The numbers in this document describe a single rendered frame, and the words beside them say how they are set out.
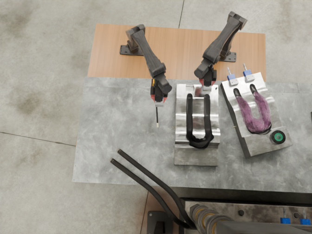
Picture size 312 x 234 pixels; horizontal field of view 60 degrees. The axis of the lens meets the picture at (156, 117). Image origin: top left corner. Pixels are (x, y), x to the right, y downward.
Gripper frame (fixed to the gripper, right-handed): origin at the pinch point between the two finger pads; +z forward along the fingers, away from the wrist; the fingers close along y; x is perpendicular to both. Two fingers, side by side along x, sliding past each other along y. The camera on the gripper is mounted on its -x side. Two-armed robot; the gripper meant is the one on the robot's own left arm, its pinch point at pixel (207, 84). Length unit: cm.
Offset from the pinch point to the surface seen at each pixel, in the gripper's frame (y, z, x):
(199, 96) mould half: -4.6, 6.8, -3.8
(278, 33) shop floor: 71, 66, 128
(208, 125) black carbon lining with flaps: 0.8, 12.5, -21.4
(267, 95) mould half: 36.4, 12.0, 1.0
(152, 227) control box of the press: -44, 116, -59
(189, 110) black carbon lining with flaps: -10.9, 10.3, -12.4
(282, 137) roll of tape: 43, 16, -26
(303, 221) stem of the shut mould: 53, 38, -66
